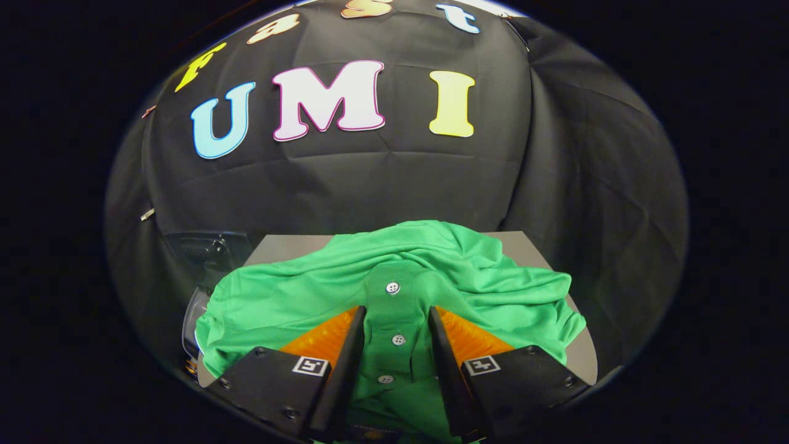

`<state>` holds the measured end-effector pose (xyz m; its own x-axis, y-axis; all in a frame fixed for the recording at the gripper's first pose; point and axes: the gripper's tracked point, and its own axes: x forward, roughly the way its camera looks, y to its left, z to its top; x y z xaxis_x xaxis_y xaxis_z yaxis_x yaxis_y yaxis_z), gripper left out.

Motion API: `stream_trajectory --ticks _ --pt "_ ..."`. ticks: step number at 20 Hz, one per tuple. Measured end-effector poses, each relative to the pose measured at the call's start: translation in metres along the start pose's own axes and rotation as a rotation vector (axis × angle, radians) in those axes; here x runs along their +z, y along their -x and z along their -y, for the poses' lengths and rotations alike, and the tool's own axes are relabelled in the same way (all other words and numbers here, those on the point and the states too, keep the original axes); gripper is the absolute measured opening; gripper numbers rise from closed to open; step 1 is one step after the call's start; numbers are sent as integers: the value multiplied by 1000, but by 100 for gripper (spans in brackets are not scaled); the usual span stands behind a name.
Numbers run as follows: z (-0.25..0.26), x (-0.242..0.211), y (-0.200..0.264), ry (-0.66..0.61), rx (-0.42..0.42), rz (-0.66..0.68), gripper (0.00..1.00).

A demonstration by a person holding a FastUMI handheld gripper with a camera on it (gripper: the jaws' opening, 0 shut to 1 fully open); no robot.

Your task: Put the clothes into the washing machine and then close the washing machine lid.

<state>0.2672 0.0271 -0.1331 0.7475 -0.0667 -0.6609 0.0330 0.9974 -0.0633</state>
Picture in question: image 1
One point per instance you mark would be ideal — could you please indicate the copper clip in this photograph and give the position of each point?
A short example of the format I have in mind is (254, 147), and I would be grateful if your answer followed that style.
(148, 111)

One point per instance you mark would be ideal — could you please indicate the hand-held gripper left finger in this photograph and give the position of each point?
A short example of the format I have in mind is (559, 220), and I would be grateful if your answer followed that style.
(342, 376)

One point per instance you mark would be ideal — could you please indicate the black backdrop cloth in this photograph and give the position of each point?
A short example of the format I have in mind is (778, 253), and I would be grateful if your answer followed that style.
(394, 179)

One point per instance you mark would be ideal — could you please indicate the grey cabinet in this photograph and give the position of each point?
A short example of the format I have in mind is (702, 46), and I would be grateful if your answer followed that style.
(290, 246)

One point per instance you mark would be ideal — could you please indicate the silver clip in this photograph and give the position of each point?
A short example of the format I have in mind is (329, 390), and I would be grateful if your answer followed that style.
(148, 214)

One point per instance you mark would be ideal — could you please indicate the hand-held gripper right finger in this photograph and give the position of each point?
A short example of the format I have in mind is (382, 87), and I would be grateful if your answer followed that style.
(447, 376)

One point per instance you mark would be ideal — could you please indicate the green polo shirt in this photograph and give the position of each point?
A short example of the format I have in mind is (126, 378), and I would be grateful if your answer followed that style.
(296, 296)

